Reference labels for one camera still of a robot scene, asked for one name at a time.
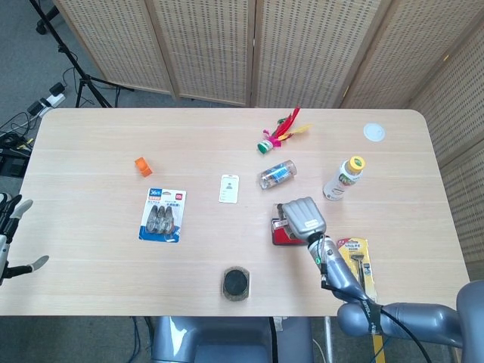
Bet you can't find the colourful feather shuttlecock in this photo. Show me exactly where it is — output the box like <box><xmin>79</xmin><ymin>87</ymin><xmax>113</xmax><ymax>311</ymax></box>
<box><xmin>256</xmin><ymin>107</ymin><xmax>314</xmax><ymax>155</ymax></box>

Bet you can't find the orange toy block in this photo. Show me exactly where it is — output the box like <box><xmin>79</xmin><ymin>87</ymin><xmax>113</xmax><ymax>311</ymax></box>
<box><xmin>134</xmin><ymin>157</ymin><xmax>154</xmax><ymax>178</ymax></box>

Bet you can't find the metal table leg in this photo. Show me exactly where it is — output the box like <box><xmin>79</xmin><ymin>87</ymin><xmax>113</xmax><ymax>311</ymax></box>
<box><xmin>324</xmin><ymin>316</ymin><xmax>336</xmax><ymax>363</ymax></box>

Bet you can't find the white ID badge holder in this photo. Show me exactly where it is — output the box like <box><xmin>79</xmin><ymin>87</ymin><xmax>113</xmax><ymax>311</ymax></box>
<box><xmin>218</xmin><ymin>174</ymin><xmax>240</xmax><ymax>204</ymax></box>

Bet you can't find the wooden rattan folding screen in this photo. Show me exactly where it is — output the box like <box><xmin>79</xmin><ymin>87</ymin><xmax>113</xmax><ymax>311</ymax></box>
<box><xmin>407</xmin><ymin>22</ymin><xmax>484</xmax><ymax>265</ymax></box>
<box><xmin>52</xmin><ymin>0</ymin><xmax>484</xmax><ymax>110</ymax></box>

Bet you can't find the black floor box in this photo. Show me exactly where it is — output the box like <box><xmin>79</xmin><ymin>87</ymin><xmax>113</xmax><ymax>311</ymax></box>
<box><xmin>0</xmin><ymin>149</ymin><xmax>29</xmax><ymax>177</ymax></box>

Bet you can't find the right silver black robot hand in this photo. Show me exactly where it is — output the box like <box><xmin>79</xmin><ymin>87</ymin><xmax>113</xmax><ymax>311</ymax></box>
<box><xmin>278</xmin><ymin>196</ymin><xmax>327</xmax><ymax>243</ymax></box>

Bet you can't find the red ink pad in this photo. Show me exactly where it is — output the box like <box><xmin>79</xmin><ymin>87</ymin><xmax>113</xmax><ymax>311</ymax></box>
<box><xmin>271</xmin><ymin>203</ymin><xmax>317</xmax><ymax>247</ymax></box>

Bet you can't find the black tripod stand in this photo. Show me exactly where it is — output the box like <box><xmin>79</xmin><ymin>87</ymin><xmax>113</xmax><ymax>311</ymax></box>
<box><xmin>29</xmin><ymin>0</ymin><xmax>135</xmax><ymax>109</ymax></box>

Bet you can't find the white round table cap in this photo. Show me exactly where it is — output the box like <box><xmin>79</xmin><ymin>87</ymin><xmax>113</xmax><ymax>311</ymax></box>
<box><xmin>363</xmin><ymin>122</ymin><xmax>387</xmax><ymax>143</ymax></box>

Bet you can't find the white power strip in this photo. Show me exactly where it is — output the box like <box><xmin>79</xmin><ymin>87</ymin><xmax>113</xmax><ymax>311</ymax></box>
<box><xmin>39</xmin><ymin>93</ymin><xmax>66</xmax><ymax>109</ymax></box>

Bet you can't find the white drink bottle yellow cap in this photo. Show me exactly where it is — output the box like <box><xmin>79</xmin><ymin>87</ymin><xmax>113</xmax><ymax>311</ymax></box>
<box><xmin>322</xmin><ymin>155</ymin><xmax>367</xmax><ymax>203</ymax></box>

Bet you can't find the clear plastic toothpick jar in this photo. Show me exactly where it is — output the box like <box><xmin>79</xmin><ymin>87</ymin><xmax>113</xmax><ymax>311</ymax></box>
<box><xmin>258</xmin><ymin>159</ymin><xmax>298</xmax><ymax>190</ymax></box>

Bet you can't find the yellow razor blister pack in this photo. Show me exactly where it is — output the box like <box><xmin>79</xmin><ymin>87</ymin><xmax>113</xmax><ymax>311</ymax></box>
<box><xmin>335</xmin><ymin>237</ymin><xmax>378</xmax><ymax>304</ymax></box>

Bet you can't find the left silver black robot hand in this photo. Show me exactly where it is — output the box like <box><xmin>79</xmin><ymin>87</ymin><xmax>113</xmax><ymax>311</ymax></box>
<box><xmin>0</xmin><ymin>192</ymin><xmax>51</xmax><ymax>287</ymax></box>

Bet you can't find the black chair caster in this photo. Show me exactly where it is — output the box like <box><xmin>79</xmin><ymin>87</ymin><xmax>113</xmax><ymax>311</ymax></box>
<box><xmin>36</xmin><ymin>7</ymin><xmax>61</xmax><ymax>36</ymax></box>

